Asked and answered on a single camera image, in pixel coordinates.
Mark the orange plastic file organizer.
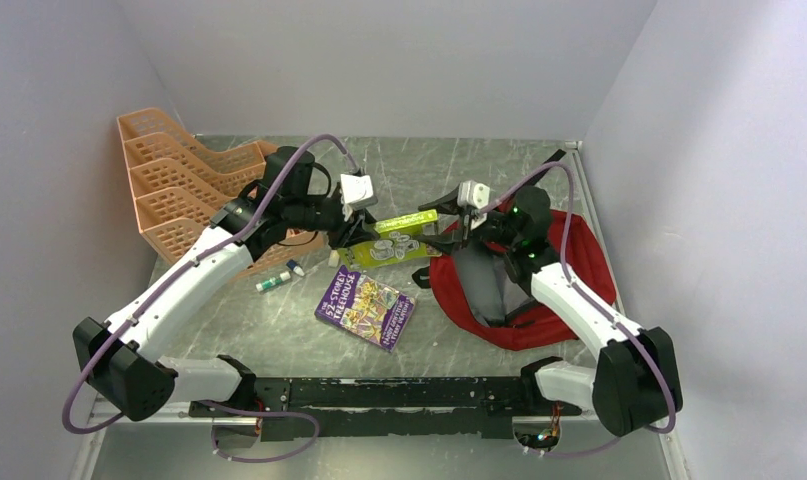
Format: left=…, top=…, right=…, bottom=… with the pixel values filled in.
left=116, top=107, right=325, bottom=276

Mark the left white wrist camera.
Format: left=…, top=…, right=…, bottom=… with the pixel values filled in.
left=340, top=174, right=378, bottom=210

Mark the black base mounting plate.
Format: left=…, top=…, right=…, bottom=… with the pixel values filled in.
left=188, top=376, right=582, bottom=441

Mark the green activity book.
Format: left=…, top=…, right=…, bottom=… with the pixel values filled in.
left=337, top=209, right=441, bottom=270

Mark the purple treehouse book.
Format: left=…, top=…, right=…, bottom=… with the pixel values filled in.
left=314, top=265, right=416, bottom=352

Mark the red backpack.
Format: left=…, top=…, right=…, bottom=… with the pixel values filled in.
left=412, top=150, right=618, bottom=352

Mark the purple cable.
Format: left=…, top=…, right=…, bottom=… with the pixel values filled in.
left=475, top=160, right=677, bottom=460
left=61, top=134, right=361, bottom=465

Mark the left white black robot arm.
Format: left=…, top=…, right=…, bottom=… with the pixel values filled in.
left=72, top=147, right=377, bottom=421

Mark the blue capped white marker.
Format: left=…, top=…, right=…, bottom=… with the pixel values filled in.
left=286, top=259, right=306, bottom=277

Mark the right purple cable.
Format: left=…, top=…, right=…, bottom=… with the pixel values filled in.
left=475, top=160, right=677, bottom=460

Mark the green white glue stick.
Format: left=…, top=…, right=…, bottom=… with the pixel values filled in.
left=255, top=271, right=292, bottom=293

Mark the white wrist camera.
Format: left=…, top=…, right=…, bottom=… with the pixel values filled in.
left=340, top=174, right=378, bottom=210
left=457, top=180, right=491, bottom=210

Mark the aluminium frame rail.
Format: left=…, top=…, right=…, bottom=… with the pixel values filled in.
left=71, top=377, right=689, bottom=480

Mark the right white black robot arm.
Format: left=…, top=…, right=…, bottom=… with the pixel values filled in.
left=417, top=182, right=683, bottom=437

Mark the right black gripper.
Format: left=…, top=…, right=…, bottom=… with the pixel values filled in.
left=412, top=186, right=520, bottom=256

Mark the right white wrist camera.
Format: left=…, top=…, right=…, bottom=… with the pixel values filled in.
left=457, top=180, right=491, bottom=210

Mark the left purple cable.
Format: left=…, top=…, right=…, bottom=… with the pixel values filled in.
left=61, top=134, right=361, bottom=465

